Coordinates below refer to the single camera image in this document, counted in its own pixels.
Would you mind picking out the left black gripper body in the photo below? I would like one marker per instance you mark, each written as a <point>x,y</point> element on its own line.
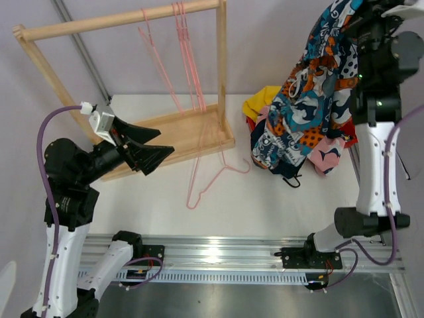
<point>120,140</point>

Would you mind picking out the red plastic bin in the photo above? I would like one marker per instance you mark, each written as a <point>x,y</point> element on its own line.
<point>348,130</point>

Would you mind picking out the pink hanger of yellow shorts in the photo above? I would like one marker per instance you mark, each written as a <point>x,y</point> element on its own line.
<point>190,67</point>

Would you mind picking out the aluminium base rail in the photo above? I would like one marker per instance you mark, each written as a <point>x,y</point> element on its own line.
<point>239,260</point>

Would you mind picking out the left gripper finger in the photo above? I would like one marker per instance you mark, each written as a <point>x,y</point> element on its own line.
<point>146,158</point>
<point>135,133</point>

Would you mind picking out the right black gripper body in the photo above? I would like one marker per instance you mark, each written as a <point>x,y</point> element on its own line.
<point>369,26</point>

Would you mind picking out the wooden clothes rack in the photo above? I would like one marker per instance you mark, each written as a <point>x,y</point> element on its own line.
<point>192,134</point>

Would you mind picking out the blue orange patterned shorts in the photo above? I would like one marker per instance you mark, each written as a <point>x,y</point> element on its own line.
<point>314,101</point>

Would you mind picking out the yellow shorts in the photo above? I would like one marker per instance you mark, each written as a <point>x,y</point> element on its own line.
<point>252,107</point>

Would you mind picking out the pink patterned shorts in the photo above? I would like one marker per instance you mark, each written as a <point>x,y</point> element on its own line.
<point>323,152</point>

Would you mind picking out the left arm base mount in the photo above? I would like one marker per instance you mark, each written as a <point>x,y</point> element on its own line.
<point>150,254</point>

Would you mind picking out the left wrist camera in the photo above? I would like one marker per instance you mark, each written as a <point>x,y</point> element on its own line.
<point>101,118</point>

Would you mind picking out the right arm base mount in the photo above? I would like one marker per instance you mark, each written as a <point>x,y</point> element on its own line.
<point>308,257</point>

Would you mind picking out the navy blue shorts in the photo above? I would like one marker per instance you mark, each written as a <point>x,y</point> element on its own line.
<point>290,174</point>

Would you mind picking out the pink hanger of camouflage shorts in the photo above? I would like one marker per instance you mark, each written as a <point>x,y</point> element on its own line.
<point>191,59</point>

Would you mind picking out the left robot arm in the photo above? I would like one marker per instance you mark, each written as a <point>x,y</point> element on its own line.
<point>68,173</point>

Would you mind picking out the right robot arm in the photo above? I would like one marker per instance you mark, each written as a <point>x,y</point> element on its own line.
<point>385,60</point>

